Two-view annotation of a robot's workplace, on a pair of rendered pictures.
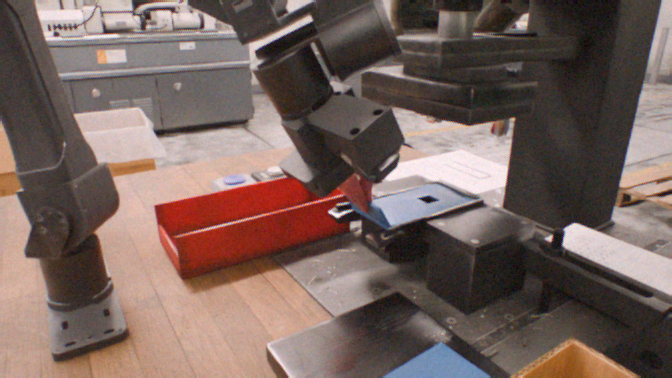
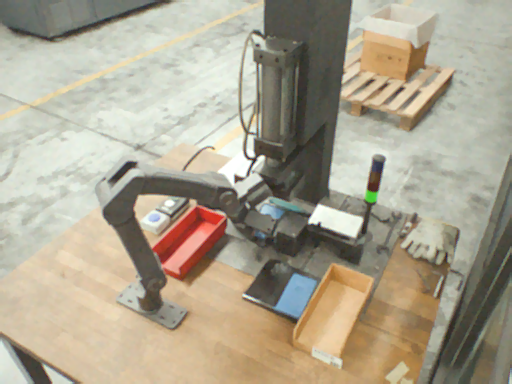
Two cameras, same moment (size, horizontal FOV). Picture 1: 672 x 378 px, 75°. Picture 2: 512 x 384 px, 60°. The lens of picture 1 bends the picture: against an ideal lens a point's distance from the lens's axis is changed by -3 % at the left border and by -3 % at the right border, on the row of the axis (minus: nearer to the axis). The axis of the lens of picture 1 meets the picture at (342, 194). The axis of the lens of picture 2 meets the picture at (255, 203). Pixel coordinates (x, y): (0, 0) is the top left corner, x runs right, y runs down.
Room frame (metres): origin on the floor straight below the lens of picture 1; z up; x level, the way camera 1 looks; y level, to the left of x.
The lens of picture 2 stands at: (-0.36, 0.40, 1.87)
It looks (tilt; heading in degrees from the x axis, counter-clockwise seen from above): 39 degrees down; 332
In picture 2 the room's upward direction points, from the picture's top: straight up
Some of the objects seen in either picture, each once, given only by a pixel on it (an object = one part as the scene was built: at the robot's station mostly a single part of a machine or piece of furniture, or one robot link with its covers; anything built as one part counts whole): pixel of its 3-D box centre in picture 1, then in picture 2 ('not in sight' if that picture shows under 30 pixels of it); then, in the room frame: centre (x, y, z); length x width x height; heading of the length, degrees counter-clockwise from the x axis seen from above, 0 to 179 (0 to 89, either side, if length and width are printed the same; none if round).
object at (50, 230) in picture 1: (71, 217); (148, 278); (0.43, 0.29, 1.00); 0.09 x 0.06 x 0.06; 177
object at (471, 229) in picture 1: (440, 207); (272, 218); (0.52, -0.12, 0.98); 0.20 x 0.10 x 0.01; 33
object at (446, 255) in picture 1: (438, 238); (272, 228); (0.52, -0.12, 0.94); 0.20 x 0.10 x 0.07; 33
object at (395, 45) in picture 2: not in sight; (397, 40); (2.81, -2.83, 0.40); 0.67 x 0.60 x 0.50; 115
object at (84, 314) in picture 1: (75, 271); (149, 297); (0.43, 0.30, 0.94); 0.20 x 0.07 x 0.08; 33
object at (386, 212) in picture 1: (411, 195); (262, 218); (0.51, -0.08, 1.00); 0.15 x 0.07 x 0.03; 123
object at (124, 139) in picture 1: (110, 161); not in sight; (2.50, 1.36, 0.40); 0.69 x 0.60 x 0.50; 29
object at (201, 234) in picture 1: (255, 218); (189, 240); (0.59, 0.13, 0.93); 0.25 x 0.12 x 0.06; 123
